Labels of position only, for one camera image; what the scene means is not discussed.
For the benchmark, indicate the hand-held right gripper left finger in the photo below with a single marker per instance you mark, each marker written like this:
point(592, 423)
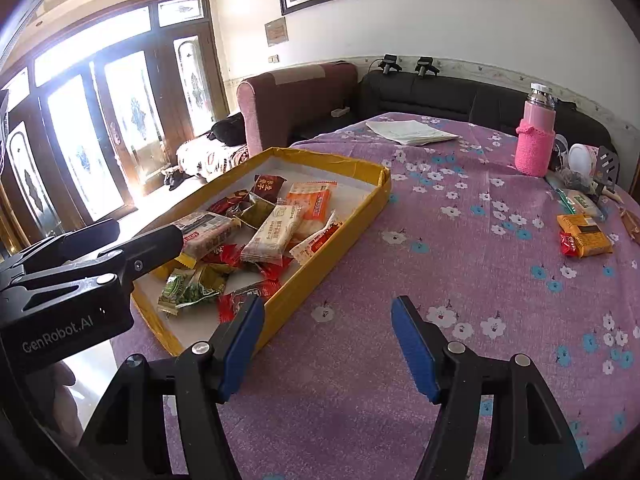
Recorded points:
point(245, 345)

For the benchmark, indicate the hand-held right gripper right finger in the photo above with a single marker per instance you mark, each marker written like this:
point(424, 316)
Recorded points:
point(415, 347)

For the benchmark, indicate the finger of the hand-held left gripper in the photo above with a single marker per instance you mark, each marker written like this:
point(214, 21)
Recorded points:
point(150, 252)
point(75, 241)

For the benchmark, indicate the clear gold-edged snack packet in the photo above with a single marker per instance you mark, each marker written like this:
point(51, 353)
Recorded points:
point(210, 232)

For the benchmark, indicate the green and gold snack packet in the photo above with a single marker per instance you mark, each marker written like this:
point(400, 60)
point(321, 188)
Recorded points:
point(207, 285)

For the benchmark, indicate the yellow cardboard box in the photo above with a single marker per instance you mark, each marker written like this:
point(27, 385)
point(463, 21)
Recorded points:
point(325, 280)

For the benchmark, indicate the olive gold snack packet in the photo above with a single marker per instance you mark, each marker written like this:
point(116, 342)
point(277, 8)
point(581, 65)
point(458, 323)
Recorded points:
point(252, 215)

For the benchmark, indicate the cream snack packet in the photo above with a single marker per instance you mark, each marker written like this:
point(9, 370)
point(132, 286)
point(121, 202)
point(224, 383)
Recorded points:
point(272, 235)

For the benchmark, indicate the white and red snack packet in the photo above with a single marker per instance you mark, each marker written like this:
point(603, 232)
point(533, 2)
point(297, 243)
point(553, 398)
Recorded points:
point(316, 242)

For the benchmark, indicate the dark red snack packet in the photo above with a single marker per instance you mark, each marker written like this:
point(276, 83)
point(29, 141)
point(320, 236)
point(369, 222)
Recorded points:
point(263, 186)

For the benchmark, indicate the orange and white snack packet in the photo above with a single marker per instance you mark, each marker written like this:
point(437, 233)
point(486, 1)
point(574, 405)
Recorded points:
point(310, 205)

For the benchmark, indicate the red and black snack packet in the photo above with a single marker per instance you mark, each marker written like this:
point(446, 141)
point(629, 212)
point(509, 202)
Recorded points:
point(240, 297)
point(267, 270)

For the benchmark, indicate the small red snack packet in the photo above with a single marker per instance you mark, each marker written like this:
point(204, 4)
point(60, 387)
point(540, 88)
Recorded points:
point(567, 243)
point(222, 256)

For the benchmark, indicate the dark shoes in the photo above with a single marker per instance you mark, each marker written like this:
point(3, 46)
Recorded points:
point(172, 176)

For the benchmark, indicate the patterned sofa blanket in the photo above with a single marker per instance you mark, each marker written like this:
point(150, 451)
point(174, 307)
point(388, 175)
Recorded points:
point(210, 160)

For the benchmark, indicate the purple floral tablecloth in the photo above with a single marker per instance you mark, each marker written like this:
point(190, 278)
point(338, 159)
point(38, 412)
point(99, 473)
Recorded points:
point(450, 240)

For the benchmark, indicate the black bag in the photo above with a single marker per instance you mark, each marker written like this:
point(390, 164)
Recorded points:
point(227, 130)

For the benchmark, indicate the wooden glass doors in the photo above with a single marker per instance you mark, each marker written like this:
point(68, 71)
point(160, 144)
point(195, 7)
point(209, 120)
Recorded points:
point(165, 90)

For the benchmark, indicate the maroon sofa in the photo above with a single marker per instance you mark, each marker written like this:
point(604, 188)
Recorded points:
point(300, 100)

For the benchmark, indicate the white papers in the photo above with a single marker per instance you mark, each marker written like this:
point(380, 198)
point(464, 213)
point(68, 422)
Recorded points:
point(410, 132)

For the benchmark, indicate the green and white snack packet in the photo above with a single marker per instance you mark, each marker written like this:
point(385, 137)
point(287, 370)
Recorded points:
point(577, 202)

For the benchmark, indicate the dark plastic bag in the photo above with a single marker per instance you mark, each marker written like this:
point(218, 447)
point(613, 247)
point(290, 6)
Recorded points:
point(570, 178)

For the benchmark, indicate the pink thermos bottle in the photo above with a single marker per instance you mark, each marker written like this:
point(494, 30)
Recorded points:
point(535, 145)

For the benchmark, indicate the white power strip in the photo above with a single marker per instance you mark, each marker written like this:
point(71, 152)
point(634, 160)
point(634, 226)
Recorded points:
point(340, 110)

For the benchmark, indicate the brown snack packet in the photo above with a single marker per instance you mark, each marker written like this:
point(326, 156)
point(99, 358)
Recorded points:
point(631, 225)

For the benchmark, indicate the white jar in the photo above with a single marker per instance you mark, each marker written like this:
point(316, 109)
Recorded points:
point(582, 157)

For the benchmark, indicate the black sofa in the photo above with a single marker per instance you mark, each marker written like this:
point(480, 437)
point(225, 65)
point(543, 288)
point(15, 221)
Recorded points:
point(450, 95)

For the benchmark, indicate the black device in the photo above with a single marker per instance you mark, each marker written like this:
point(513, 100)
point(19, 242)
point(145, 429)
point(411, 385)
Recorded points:
point(425, 66)
point(389, 63)

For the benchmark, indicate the wall plaque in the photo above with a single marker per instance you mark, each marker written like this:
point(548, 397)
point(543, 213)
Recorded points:
point(276, 31)

